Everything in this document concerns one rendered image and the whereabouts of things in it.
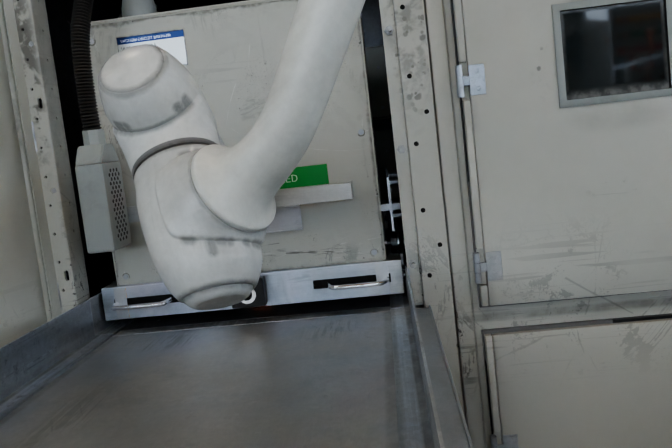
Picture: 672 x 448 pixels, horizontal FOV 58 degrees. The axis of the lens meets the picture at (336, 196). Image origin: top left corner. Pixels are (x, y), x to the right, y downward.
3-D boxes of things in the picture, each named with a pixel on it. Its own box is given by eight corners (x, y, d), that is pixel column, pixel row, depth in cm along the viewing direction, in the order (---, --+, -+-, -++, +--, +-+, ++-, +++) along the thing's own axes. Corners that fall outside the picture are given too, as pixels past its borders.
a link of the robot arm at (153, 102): (131, 124, 77) (155, 210, 72) (69, 47, 63) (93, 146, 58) (210, 93, 78) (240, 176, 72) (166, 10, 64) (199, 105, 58)
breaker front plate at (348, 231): (385, 269, 104) (355, -12, 100) (117, 295, 108) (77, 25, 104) (385, 267, 106) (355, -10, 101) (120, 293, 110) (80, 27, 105)
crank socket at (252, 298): (265, 307, 104) (261, 278, 103) (231, 310, 104) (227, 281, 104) (268, 302, 106) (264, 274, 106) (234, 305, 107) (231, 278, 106)
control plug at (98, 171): (115, 251, 97) (99, 143, 96) (86, 254, 97) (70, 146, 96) (135, 243, 105) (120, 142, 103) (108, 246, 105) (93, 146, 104)
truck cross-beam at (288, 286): (404, 293, 104) (401, 259, 104) (105, 321, 109) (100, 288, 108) (403, 286, 109) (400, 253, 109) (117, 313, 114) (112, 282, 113)
